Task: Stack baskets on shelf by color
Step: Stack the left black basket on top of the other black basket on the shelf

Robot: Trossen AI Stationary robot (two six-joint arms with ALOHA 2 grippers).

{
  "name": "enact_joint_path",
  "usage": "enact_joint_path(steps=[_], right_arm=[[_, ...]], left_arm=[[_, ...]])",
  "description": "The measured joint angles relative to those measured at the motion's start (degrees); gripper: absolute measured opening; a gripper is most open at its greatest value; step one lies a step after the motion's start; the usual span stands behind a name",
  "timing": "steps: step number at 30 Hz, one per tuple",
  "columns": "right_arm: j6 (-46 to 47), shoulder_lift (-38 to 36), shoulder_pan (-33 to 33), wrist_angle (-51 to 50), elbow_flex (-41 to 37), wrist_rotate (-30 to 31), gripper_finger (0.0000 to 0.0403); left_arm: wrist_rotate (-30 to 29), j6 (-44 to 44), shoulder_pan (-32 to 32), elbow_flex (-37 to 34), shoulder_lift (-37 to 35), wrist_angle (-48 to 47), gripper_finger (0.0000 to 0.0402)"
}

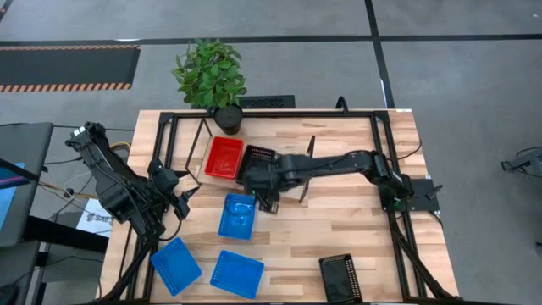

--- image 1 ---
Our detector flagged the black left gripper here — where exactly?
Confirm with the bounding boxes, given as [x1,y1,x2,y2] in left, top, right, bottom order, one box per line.
[147,158,202,219]

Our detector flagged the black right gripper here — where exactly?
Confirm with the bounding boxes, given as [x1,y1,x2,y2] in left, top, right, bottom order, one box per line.
[243,154,293,215]

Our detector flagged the black plastic slotted basket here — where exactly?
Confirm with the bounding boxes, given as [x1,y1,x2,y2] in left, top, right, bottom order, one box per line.
[235,144,279,186]
[318,252,364,305]

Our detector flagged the red plastic slotted basket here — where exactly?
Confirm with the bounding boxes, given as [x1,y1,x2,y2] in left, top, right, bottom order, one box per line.
[203,136,246,180]

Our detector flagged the blue plastic slotted basket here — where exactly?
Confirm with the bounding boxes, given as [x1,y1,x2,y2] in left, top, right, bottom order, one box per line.
[150,236,203,297]
[217,192,258,241]
[209,249,266,300]

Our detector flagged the black plant pot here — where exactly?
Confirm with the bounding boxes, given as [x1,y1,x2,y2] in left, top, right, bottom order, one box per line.
[213,104,245,136]

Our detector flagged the black floor vent grille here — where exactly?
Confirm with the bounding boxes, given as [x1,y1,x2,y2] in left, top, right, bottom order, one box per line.
[238,94,296,110]

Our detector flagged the white printed paper sheet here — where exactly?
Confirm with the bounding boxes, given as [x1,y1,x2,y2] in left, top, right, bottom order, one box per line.
[75,197,114,238]

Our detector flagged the green leafy potted tree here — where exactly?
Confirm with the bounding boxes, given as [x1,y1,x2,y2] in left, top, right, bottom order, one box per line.
[171,37,249,110]

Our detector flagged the dark grey side desk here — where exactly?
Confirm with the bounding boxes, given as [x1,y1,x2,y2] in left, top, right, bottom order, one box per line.
[0,122,55,249]

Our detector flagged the black mat orange hazard stripes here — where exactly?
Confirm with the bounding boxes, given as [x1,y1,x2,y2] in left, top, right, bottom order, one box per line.
[0,44,142,94]

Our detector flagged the blue flat panel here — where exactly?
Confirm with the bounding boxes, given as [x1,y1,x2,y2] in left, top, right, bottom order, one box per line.
[0,162,25,232]

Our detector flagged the black metal stand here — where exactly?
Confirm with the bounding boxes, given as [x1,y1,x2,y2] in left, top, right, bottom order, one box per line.
[501,146,542,175]

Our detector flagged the black aluminium table frame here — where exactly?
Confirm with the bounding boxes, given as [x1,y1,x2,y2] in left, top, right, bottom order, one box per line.
[99,108,461,305]

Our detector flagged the yellow cable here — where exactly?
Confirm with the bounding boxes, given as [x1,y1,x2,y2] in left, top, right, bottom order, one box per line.
[36,180,99,201]

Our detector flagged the thin black cable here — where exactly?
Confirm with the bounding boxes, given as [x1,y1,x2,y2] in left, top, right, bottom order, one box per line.
[387,137,423,163]

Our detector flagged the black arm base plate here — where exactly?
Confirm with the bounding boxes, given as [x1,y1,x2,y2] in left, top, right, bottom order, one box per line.
[378,177,445,213]

